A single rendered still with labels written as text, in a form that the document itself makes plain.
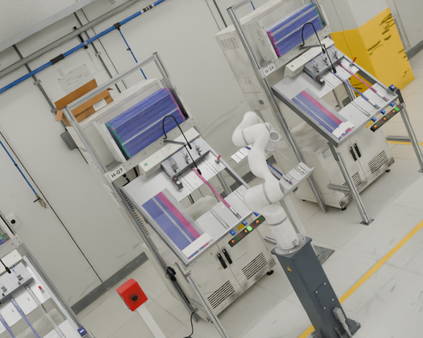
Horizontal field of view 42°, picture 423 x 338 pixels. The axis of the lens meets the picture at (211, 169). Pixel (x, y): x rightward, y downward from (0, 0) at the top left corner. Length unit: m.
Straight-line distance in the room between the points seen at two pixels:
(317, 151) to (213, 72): 1.79
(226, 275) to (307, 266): 1.03
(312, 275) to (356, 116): 1.52
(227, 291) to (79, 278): 1.79
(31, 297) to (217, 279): 1.32
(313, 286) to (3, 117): 3.07
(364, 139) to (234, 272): 1.58
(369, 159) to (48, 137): 2.84
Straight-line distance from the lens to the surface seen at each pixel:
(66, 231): 5.32
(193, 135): 3.92
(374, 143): 4.84
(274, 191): 2.99
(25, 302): 3.64
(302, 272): 3.22
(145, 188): 3.80
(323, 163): 4.48
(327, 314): 3.43
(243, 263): 4.17
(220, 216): 3.71
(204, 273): 4.03
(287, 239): 3.15
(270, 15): 4.59
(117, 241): 5.48
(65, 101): 4.14
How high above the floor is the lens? 2.35
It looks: 20 degrees down
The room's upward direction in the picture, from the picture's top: 28 degrees counter-clockwise
